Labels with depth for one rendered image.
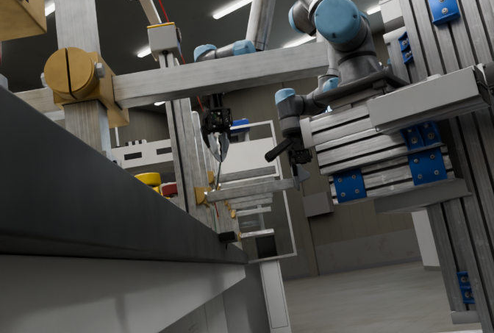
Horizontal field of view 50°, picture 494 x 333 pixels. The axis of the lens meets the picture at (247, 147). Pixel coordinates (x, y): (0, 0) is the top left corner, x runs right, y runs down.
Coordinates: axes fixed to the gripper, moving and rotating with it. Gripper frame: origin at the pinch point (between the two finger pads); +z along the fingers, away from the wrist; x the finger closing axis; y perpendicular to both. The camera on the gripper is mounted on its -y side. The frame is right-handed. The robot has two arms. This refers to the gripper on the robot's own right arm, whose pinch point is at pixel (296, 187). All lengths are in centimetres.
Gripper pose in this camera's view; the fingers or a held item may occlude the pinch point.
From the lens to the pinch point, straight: 184.1
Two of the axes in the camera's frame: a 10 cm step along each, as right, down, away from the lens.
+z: 1.6, 9.6, -2.2
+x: 0.3, 2.2, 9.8
